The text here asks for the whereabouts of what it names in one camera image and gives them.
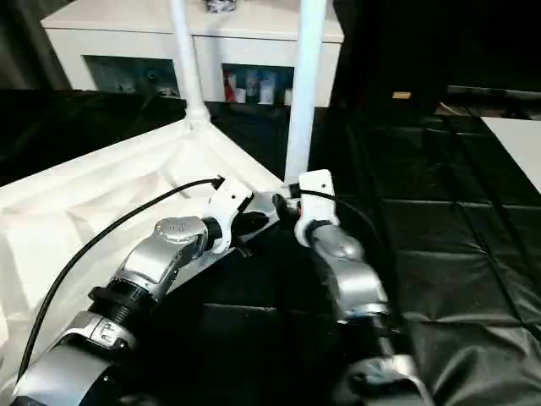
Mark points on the grey curtain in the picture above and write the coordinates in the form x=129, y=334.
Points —
x=25, y=46

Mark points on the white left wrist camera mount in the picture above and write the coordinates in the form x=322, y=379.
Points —
x=228, y=199

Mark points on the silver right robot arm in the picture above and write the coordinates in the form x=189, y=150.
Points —
x=359, y=287

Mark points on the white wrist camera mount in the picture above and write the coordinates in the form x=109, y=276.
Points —
x=317, y=186
x=228, y=199

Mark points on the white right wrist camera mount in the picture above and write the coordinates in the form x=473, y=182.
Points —
x=317, y=186

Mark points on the white flat board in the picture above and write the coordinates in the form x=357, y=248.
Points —
x=520, y=148

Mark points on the white cabinet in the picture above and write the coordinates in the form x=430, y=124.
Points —
x=127, y=38

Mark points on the white plastic table top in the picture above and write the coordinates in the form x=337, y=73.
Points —
x=84, y=203

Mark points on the small red item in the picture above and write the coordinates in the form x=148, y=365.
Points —
x=228, y=86

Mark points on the white plastic table leg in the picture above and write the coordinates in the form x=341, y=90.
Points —
x=304, y=84
x=186, y=55

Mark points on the dark patterned ornament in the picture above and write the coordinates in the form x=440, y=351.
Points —
x=222, y=5

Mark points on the black side table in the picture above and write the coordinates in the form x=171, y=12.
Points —
x=494, y=99

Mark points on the black mat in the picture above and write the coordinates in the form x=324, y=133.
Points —
x=444, y=211

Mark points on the small white bottle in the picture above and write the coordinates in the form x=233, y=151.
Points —
x=266, y=91
x=241, y=95
x=288, y=96

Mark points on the small yellow tag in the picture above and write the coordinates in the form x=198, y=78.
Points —
x=401, y=95

